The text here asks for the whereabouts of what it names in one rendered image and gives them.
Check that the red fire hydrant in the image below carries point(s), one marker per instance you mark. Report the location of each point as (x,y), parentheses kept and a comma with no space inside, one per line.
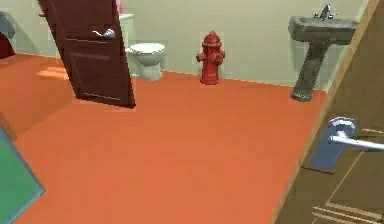
(210,58)

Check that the white toilet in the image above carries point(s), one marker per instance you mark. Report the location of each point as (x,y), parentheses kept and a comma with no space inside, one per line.
(146,56)

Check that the dark red room door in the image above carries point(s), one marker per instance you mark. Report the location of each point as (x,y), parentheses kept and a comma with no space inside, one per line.
(93,60)

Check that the brown room door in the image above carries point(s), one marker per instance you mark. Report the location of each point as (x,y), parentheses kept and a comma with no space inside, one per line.
(353,150)

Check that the silver sink tap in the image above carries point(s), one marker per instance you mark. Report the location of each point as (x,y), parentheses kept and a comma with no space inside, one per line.
(325,11)

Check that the green panel with grey rim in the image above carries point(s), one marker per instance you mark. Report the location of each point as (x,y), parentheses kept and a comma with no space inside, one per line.
(15,186)

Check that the dark red rounded object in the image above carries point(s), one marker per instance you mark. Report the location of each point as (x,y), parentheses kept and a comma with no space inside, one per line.
(6,45)

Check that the grey pedestal sink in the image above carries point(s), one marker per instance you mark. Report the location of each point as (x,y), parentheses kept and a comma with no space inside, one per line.
(316,36)

